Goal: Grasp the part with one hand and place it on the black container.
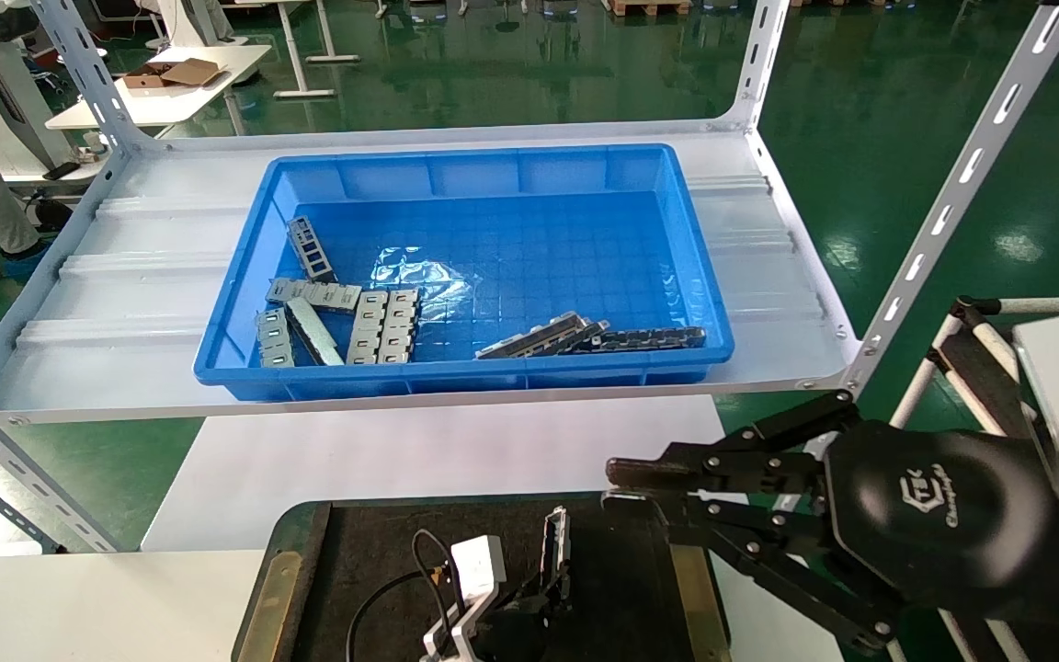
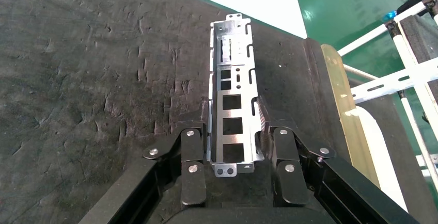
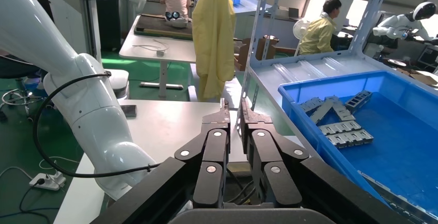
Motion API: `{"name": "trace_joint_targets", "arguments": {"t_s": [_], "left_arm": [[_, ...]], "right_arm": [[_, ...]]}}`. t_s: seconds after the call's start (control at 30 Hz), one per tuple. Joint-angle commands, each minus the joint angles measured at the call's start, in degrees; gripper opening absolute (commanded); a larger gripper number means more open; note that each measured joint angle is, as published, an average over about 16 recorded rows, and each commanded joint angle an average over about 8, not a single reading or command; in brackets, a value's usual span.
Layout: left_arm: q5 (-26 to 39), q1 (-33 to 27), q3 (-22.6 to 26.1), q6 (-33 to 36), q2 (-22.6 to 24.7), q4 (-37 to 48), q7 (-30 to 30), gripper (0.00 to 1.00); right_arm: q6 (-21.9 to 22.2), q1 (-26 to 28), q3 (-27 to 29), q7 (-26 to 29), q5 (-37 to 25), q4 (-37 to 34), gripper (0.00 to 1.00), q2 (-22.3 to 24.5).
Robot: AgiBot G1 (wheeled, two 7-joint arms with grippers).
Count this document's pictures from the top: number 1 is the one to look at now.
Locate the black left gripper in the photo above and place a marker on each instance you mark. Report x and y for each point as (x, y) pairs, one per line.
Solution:
(516, 634)

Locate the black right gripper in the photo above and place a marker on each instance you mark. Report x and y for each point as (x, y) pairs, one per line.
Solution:
(943, 515)

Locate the black container with brass edges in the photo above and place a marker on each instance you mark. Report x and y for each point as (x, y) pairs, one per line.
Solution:
(373, 588)

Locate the dark ladder-shaped metal part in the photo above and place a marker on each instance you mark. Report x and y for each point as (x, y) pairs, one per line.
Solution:
(649, 338)

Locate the dark silver metal part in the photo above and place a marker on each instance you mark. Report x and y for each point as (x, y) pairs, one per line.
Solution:
(589, 333)

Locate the long silver metal channel part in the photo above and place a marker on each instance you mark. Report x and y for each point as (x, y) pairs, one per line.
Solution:
(529, 336)

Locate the silver metal part with plain face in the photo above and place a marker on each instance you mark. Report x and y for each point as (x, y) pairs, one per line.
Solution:
(313, 331)

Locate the short silver metal part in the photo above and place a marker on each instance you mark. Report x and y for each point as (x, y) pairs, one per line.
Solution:
(274, 342)

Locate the ladder-shaped silver metal part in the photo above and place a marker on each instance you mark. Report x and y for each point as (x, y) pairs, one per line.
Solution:
(312, 248)

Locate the clear plastic film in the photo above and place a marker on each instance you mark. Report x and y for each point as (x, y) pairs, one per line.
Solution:
(419, 276)

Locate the blue plastic bin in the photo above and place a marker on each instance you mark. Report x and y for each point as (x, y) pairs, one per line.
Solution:
(539, 230)

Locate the wooden pallet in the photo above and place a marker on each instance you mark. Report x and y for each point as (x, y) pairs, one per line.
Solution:
(649, 7)

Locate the white slotted metal shelf rack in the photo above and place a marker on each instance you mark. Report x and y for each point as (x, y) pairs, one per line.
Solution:
(125, 276)

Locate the white work table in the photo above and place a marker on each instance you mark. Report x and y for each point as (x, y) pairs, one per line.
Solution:
(171, 101)

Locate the brown cardboard box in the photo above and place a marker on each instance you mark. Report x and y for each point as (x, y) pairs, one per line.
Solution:
(176, 74)

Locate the white cup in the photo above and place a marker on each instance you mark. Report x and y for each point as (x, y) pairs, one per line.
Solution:
(95, 141)

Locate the black phone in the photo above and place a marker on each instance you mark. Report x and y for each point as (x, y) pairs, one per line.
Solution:
(61, 170)

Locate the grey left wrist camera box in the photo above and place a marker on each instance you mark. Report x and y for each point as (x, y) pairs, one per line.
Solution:
(479, 561)

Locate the white table frame with legs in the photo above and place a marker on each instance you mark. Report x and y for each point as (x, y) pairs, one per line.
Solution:
(304, 55)

